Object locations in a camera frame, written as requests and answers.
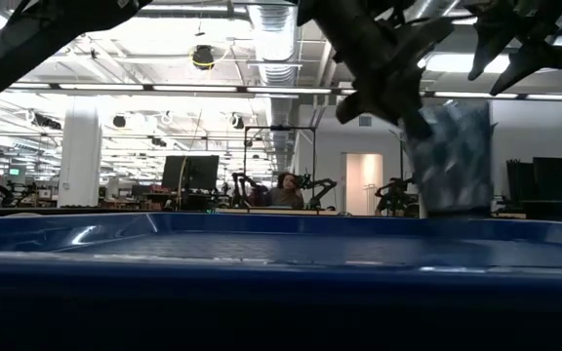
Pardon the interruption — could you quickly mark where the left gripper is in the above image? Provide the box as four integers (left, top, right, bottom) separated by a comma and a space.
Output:
296, 0, 456, 143

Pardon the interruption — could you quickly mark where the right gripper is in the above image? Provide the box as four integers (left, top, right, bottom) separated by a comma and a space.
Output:
459, 0, 562, 97

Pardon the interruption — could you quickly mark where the dark blue faceted cup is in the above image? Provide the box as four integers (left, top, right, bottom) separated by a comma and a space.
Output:
404, 100, 496, 219

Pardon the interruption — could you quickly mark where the blue plastic tray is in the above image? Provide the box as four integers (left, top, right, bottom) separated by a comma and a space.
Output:
0, 210, 562, 351

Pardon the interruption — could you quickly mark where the ceiling light strip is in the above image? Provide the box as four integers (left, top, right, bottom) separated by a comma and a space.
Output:
421, 90, 562, 102
7, 81, 355, 97

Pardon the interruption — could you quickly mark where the lit doorway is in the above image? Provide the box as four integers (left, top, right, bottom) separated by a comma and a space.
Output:
342, 152, 384, 215

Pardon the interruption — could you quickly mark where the black equipment rack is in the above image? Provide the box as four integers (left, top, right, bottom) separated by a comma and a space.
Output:
504, 155, 562, 221

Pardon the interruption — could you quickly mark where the person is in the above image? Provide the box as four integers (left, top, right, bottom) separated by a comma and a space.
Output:
264, 171, 306, 211

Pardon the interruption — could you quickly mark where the black computer monitor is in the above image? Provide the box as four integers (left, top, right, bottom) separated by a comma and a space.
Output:
161, 154, 221, 192

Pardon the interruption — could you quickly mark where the white building column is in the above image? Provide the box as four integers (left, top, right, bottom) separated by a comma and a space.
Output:
57, 97, 103, 209

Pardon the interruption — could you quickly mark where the black metal frame stand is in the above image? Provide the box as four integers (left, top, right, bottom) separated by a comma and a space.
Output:
243, 125, 318, 212

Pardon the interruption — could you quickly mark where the silver ceiling air duct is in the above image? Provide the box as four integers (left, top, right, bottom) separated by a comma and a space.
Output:
247, 3, 302, 173

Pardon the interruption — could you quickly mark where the black dome ceiling camera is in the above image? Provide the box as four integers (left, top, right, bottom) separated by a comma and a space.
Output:
191, 44, 216, 71

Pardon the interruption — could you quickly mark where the black aluminium table frame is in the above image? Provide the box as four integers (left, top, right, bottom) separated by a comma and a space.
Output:
0, 206, 165, 217

